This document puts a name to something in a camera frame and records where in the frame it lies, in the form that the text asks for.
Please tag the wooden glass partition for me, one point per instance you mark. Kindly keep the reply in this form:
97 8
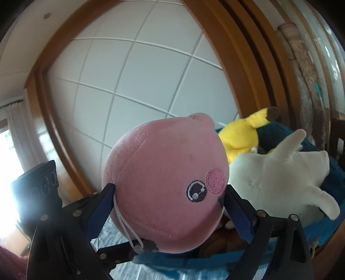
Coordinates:
328 40

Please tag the white padded headboard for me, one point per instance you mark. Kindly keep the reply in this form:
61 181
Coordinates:
129 80

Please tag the yellow plush toy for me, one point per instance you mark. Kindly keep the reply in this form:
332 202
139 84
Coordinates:
240 137

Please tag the blue plastic crate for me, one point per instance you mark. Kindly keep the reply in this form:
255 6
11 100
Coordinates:
318 228

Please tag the light curtain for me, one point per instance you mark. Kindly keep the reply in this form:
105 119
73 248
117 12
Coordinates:
18 134

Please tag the white plush toy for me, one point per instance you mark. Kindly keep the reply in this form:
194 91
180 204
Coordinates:
269 177

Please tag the ceiling spotlight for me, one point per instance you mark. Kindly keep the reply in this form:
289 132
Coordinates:
47 16

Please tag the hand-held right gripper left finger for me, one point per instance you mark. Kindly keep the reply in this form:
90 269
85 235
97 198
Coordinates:
101 212

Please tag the wooden headboard frame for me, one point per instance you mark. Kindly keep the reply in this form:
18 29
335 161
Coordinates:
258 53

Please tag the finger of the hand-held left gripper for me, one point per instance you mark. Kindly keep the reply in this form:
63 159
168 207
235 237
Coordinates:
113 254

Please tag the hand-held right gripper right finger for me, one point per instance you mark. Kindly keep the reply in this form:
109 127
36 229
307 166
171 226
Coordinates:
240 218

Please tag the teal stick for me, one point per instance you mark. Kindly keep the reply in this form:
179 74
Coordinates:
318 93

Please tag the rolled patterned carpet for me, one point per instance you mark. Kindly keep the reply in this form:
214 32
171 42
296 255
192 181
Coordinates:
302 75

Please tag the pink round plush toy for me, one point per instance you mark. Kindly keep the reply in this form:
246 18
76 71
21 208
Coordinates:
161 167

